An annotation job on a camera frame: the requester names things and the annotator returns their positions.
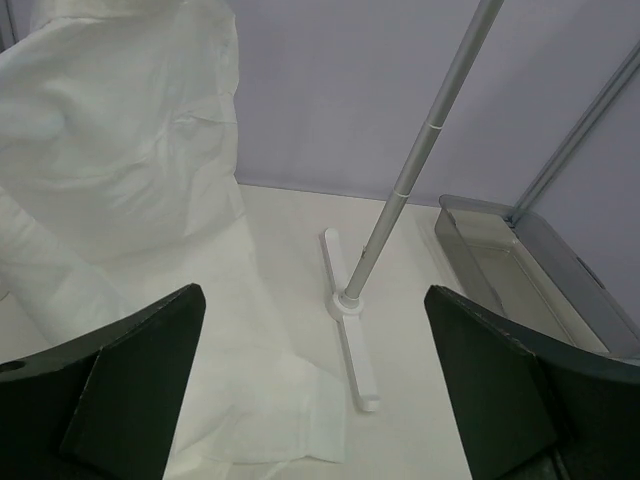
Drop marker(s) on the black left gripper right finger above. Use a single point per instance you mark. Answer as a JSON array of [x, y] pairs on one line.
[[528, 406]]

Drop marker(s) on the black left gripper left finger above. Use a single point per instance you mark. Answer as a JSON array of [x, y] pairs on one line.
[[106, 404]]

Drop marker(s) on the white shirt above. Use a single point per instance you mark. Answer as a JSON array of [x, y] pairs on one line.
[[119, 146]]

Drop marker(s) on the grey plastic bin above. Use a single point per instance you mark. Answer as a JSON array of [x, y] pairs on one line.
[[515, 264]]

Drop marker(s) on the silver clothes rack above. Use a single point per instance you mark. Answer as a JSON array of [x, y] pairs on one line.
[[344, 304]]

